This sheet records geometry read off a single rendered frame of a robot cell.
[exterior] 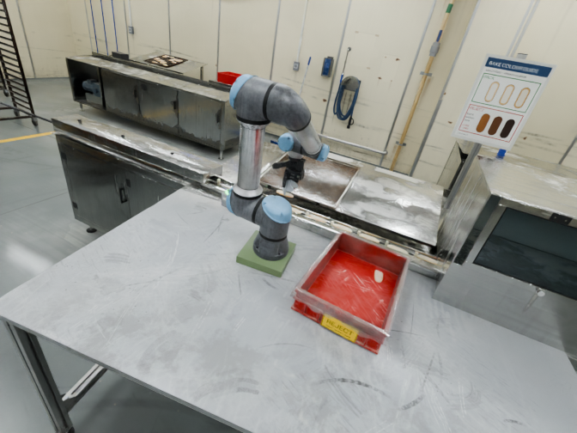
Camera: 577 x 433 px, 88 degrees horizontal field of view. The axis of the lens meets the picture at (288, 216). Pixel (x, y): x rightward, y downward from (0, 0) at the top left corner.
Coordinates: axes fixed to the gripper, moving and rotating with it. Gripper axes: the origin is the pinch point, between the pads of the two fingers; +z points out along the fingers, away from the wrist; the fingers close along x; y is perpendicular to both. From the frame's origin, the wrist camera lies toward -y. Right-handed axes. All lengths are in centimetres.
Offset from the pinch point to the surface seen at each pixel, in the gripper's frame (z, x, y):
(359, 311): 11, -48, 55
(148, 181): 21, -9, -86
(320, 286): 11, -44, 38
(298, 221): 8.3, -9.7, 13.4
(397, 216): 3, 21, 58
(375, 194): 1, 35, 42
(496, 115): -50, 76, 89
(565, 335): 4, -24, 123
